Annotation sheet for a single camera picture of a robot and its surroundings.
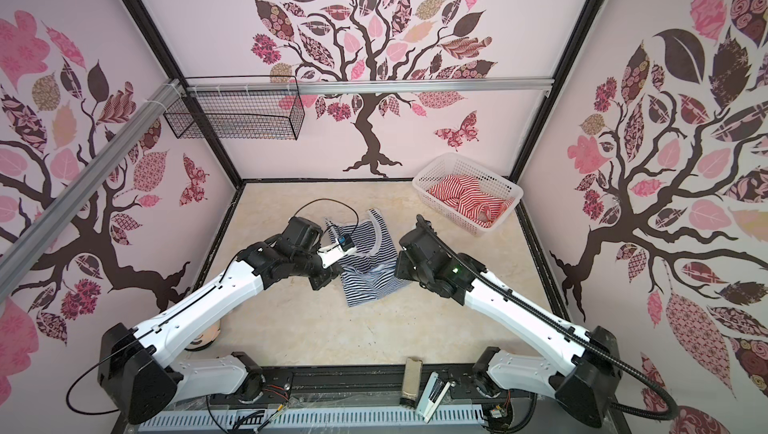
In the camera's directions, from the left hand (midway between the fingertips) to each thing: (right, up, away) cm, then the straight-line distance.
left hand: (337, 271), depth 78 cm
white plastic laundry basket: (+32, +33, +36) cm, 58 cm away
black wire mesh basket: (-32, +50, +16) cm, 62 cm away
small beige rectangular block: (+20, -25, -6) cm, 33 cm away
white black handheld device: (+24, -28, -9) cm, 38 cm away
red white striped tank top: (+42, +22, +28) cm, 55 cm away
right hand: (+17, +4, -2) cm, 17 cm away
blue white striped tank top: (+9, +1, -4) cm, 10 cm away
